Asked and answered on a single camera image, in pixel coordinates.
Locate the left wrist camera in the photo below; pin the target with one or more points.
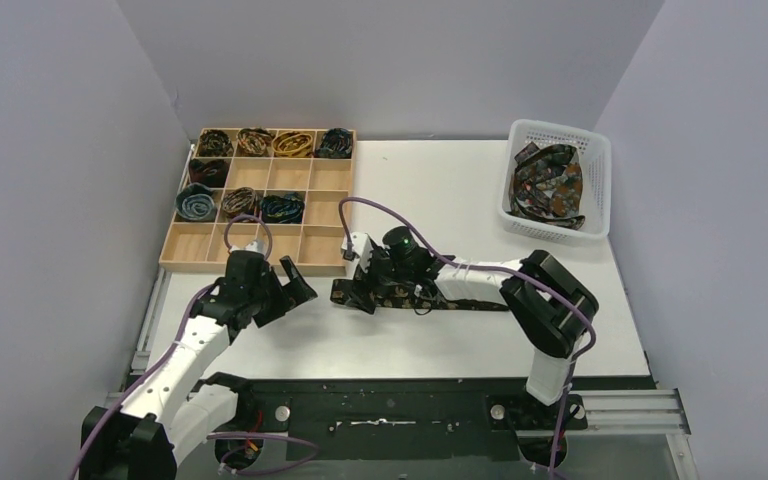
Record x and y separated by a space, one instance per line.
257 246

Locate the wooden compartment tray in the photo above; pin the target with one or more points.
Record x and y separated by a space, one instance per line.
275 188

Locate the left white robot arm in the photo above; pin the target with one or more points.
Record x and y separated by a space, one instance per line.
170 409

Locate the black gold floral tie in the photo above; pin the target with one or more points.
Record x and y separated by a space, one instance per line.
405 296

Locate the dark rolled tie top-left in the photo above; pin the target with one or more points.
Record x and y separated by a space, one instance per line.
214 143

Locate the yellow rolled tie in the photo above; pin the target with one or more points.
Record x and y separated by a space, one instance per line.
293 144

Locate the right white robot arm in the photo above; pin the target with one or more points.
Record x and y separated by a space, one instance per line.
551 306

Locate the teal dark rolled tie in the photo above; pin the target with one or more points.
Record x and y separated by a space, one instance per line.
286 208

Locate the light blue rolled tie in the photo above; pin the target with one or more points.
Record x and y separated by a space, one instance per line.
195 203

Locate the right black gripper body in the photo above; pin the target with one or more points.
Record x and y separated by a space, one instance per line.
388 272

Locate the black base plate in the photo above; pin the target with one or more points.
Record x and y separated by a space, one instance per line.
402 420

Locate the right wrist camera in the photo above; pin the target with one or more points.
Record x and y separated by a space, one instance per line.
357 248

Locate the maroon rolled tie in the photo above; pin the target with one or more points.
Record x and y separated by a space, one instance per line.
211 173

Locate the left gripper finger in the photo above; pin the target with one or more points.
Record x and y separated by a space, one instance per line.
296 290
273 309

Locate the pile of patterned ties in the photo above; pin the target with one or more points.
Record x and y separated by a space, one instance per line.
546 186

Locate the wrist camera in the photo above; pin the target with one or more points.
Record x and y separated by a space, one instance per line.
357 248
257 246

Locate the dark blue rolled tie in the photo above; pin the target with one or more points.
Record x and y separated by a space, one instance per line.
336 143

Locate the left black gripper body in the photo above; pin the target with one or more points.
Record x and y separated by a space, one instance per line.
278 296

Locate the white plastic basket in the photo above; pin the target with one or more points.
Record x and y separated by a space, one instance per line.
595 159

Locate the brown patterned rolled tie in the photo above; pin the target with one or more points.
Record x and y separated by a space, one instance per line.
244 200

